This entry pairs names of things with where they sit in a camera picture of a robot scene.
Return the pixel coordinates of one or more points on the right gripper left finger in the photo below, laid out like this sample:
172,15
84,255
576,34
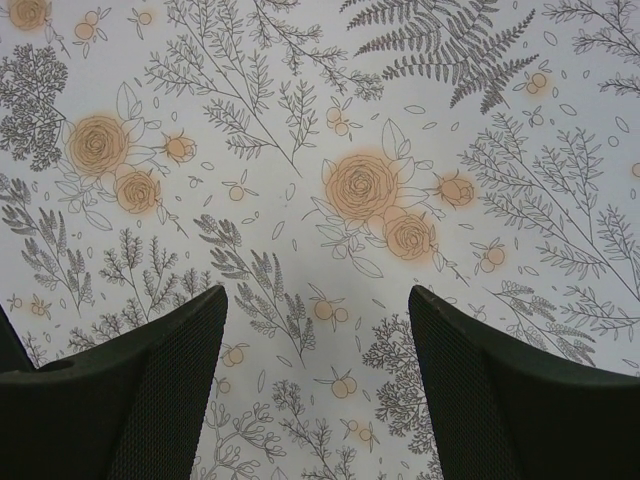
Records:
129,408

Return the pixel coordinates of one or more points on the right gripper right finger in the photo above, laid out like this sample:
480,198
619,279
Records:
502,409

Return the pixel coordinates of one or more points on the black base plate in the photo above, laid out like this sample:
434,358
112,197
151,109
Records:
13,356

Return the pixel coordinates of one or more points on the floral table mat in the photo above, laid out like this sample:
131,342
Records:
318,159

